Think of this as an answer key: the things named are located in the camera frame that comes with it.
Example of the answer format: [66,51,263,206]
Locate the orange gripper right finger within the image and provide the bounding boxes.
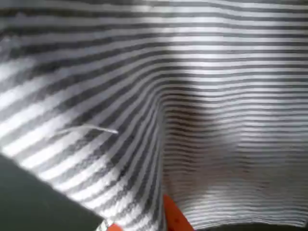
[163,193,195,231]

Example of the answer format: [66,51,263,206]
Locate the striped grey cloth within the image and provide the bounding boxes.
[0,0,308,231]

